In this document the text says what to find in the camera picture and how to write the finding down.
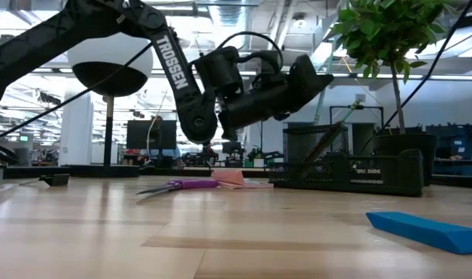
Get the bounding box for purple handled scissors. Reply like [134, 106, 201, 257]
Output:
[136, 177, 220, 196]

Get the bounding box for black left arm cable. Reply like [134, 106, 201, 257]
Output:
[0, 30, 285, 143]

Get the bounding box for white globe table lamp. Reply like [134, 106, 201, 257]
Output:
[67, 33, 154, 178]

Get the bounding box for pink sticky notes pack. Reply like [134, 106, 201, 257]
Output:
[211, 169, 274, 190]

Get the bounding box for green slim pen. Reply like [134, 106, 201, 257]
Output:
[342, 99, 363, 125]

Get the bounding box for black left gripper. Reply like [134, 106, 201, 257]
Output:
[219, 53, 336, 143]

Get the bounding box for black binder clip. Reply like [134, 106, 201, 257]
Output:
[20, 173, 71, 188]

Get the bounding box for green potted plant black pot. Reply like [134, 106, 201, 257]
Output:
[330, 0, 448, 187]

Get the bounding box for black metal gantry frame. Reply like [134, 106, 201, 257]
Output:
[329, 104, 384, 127]

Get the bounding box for black metal table frame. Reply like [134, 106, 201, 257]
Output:
[0, 164, 472, 190]

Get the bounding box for black computer monitor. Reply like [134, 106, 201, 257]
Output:
[126, 119, 177, 166]

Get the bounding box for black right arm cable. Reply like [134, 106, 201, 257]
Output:
[355, 0, 472, 157]

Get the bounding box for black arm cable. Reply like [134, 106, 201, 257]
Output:
[0, 30, 285, 143]
[355, 0, 472, 157]

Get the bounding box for black mesh desk organizer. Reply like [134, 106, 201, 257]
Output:
[268, 123, 425, 198]

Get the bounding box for blue storage cabinet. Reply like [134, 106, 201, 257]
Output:
[425, 123, 472, 177]

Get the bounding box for blue eraser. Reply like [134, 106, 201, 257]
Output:
[366, 211, 472, 256]

